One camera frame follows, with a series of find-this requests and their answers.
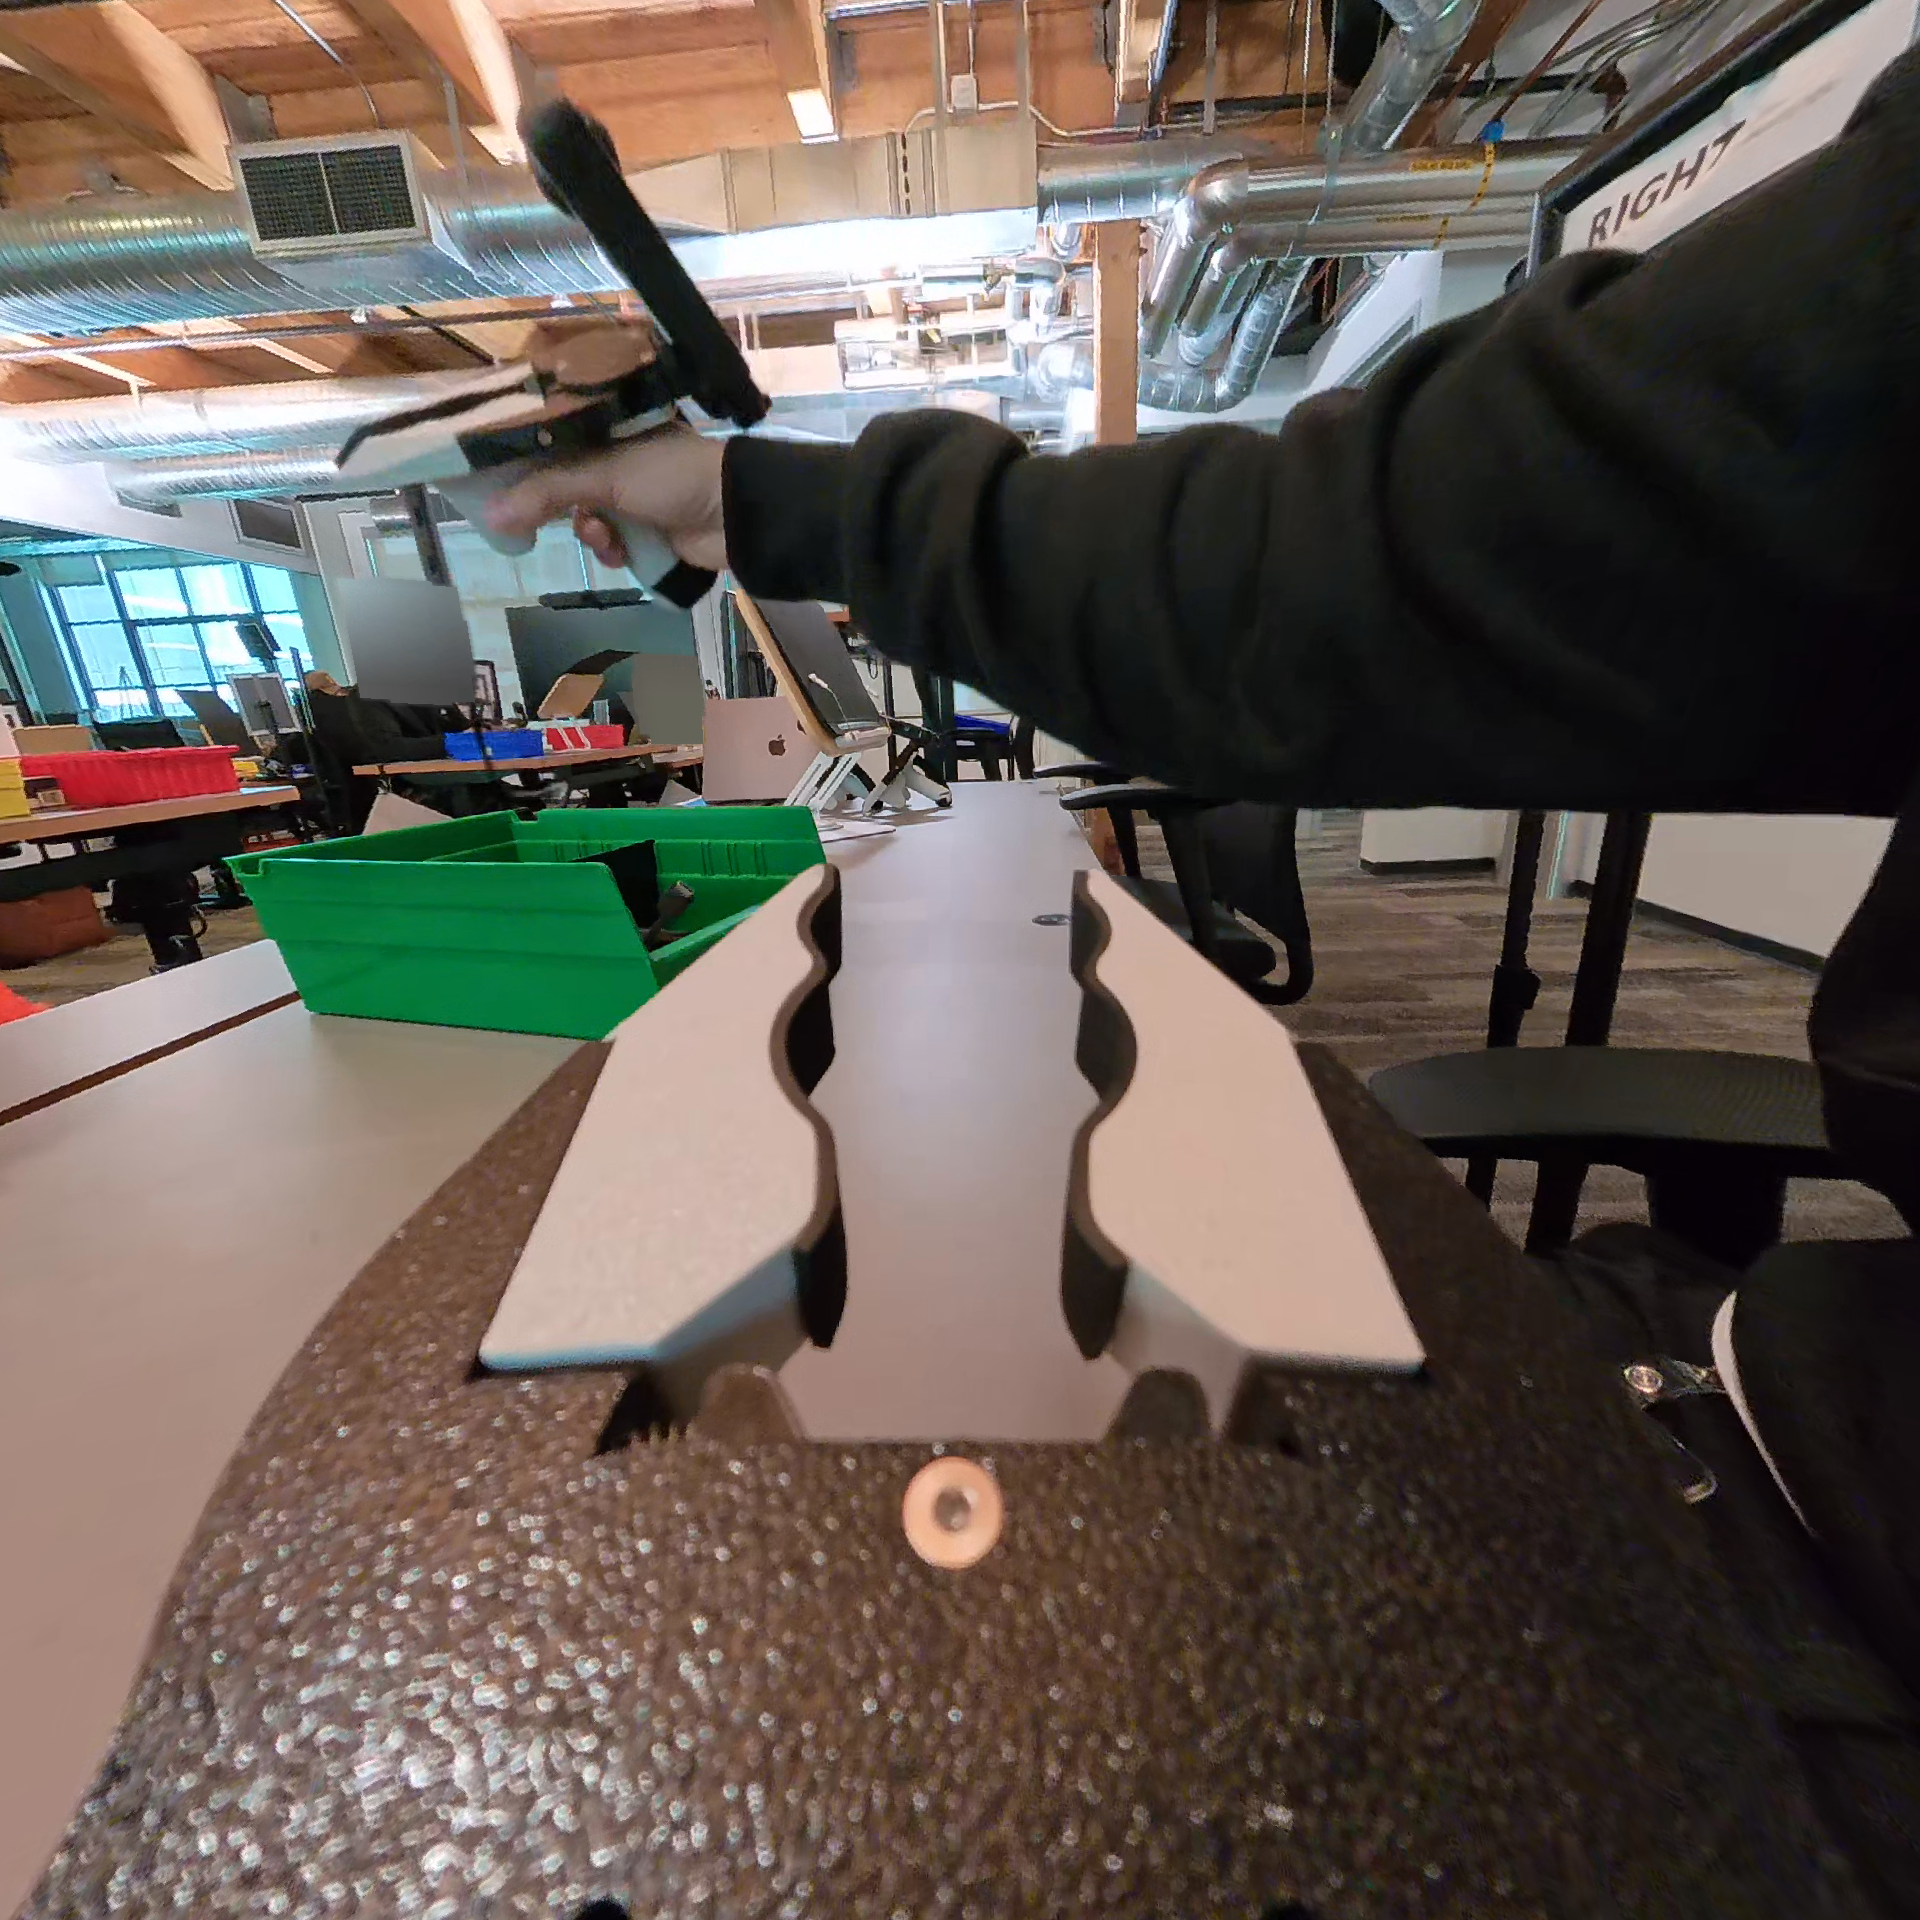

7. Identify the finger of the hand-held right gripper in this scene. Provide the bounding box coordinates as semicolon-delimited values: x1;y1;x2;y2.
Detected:
336;430;500;491
373;369;557;449

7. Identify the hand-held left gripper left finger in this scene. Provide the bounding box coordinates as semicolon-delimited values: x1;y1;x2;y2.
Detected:
477;862;854;1412

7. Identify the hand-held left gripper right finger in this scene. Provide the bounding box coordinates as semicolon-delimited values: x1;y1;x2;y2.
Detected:
1057;871;1430;1433

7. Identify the green plastic bin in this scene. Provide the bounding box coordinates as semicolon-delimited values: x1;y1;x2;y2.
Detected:
221;807;829;1048

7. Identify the person's right forearm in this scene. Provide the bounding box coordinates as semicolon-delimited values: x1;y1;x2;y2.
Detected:
720;47;1920;826

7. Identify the person's right hand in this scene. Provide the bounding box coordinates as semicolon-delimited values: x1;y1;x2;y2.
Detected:
487;435;735;577

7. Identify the white air vent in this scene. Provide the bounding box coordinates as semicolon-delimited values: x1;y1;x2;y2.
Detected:
228;131;435;260

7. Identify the black office chair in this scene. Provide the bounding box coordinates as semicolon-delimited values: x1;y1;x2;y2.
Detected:
1035;761;1319;1010

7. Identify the black mesh chair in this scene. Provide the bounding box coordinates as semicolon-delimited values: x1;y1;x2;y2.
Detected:
1365;1044;1848;1256

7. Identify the silver laptop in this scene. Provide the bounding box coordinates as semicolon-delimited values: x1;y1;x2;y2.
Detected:
700;695;829;811

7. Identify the person's black clothing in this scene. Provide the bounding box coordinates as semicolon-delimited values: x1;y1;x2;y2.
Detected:
1544;816;1920;1758

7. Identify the white sign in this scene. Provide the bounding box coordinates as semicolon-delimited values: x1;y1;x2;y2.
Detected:
1533;42;1884;270

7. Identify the silver ventilation duct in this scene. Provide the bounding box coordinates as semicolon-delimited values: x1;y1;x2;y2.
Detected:
1035;0;1593;415
0;187;723;338

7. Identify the wooden post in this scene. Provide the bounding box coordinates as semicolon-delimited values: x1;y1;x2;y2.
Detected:
1093;223;1147;449

